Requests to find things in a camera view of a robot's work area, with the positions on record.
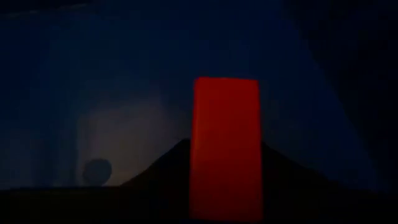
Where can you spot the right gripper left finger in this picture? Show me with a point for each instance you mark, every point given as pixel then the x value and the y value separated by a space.
pixel 168 180

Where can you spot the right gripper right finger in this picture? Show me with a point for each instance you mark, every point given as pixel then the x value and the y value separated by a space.
pixel 286 183

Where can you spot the red rectangular block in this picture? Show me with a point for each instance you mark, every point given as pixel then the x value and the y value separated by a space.
pixel 225 140

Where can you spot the blue plastic bin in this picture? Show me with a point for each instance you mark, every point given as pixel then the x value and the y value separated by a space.
pixel 93 77

